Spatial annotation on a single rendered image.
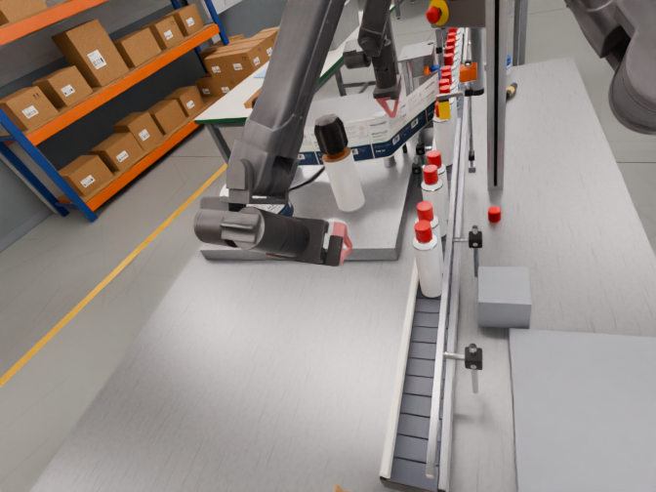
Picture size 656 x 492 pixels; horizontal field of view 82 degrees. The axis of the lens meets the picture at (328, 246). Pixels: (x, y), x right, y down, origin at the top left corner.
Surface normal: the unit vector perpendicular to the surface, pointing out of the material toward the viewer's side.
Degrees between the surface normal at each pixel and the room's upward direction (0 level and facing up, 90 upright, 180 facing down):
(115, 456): 0
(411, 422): 0
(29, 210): 90
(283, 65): 52
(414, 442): 0
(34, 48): 90
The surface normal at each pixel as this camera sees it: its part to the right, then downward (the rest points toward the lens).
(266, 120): -0.39, -0.09
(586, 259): -0.28, -0.71
